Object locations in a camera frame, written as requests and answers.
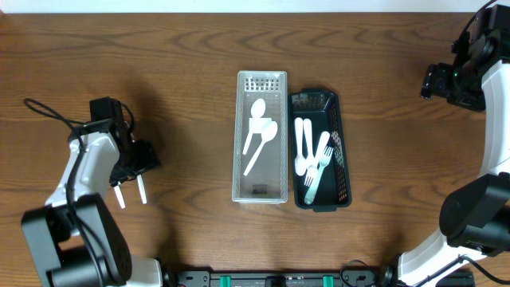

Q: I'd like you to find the white plastic utensil handle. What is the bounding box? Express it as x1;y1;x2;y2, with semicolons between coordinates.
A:
242;98;265;155

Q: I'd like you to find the white plastic spoon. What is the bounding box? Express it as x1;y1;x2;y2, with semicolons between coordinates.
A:
243;121;278;176
294;117;307;176

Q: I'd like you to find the white plastic fork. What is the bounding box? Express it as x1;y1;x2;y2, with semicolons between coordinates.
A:
304;132;330;187
304;118;314;167

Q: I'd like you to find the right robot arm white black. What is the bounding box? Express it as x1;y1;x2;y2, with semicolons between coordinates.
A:
375;1;509;286

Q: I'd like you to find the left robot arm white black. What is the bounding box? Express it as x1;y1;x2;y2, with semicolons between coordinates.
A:
21;97;164;287

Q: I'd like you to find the dark green plastic basket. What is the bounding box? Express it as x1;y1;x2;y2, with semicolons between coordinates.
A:
288;88;351;212

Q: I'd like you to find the pale green plastic fork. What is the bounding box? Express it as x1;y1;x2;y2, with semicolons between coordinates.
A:
304;146;334;205

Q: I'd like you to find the clear plastic basket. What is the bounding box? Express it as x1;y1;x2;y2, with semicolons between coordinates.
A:
232;70;288;204

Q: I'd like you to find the black rail with equipment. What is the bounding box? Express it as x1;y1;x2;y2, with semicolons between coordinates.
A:
163;265;381;287

